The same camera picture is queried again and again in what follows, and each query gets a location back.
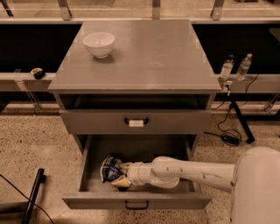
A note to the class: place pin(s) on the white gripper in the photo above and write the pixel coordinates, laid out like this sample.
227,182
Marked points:
135,173

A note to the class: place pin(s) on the blue chip bag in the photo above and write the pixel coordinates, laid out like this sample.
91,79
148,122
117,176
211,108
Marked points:
110,169

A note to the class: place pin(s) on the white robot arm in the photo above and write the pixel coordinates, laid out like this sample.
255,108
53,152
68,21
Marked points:
253,181

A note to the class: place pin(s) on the open grey lower drawer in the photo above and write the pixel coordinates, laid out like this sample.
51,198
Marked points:
92,193

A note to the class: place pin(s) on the closed grey upper drawer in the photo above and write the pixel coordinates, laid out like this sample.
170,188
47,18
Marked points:
135,122

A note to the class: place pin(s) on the grey drawer cabinet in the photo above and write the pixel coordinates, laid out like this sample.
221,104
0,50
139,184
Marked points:
154,65

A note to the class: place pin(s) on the black stand leg left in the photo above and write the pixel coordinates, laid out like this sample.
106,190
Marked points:
40,179

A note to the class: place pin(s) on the black stand leg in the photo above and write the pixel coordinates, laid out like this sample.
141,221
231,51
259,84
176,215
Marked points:
40,179
242,120

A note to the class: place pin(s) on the black yellow tape measure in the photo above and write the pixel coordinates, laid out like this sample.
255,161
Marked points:
38,73

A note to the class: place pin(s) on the black stand leg right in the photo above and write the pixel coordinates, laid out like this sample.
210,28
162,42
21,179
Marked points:
242,120

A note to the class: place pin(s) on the white ceramic bowl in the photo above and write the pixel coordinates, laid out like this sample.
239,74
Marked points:
100,44

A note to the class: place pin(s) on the clear plastic bottle left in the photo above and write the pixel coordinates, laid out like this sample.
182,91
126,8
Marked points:
227,67

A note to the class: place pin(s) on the clear plastic bottle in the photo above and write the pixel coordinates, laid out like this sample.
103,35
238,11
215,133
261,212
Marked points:
227,67
244,67

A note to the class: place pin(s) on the clear plastic bottle right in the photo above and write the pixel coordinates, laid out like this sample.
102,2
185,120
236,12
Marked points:
244,67

